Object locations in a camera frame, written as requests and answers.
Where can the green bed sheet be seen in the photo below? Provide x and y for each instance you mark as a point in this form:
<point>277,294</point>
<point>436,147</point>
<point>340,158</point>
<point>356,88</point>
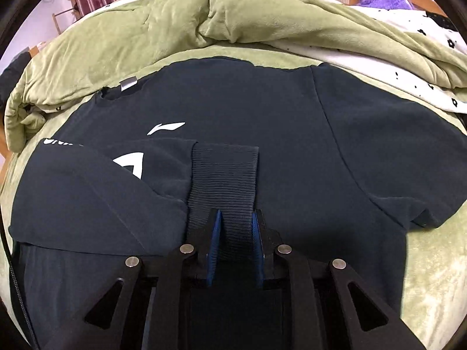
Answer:
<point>434,273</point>

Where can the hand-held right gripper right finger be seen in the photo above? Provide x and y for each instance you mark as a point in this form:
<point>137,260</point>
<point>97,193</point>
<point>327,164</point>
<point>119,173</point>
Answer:
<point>257,244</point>

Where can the dark navy sweatshirt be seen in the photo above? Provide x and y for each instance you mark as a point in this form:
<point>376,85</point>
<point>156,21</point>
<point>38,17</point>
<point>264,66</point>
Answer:
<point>292,135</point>

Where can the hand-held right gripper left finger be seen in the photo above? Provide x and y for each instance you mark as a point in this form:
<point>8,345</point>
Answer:
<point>215,242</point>

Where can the dark clothes pile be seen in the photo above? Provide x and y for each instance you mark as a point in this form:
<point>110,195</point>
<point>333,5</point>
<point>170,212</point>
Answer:
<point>14,67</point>

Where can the green quilt with floral backing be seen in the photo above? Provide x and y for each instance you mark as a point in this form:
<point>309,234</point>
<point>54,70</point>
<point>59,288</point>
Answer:
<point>164,25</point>

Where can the wooden clothes rack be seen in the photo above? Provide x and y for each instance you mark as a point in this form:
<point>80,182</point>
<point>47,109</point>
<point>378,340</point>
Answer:
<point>56,22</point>

